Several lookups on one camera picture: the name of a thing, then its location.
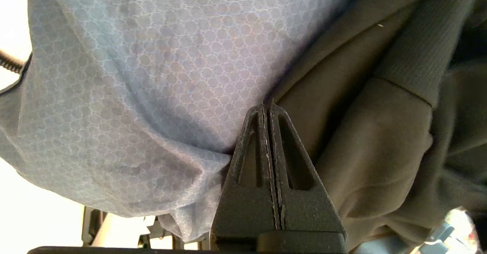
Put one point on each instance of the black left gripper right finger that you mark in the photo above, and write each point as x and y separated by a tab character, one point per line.
308	212

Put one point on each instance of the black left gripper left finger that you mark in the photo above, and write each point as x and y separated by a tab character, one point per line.
243	212

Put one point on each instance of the black garment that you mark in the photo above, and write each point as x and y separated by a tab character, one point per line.
380	132

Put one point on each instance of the blue bed sheet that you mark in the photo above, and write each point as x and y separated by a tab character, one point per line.
133	94

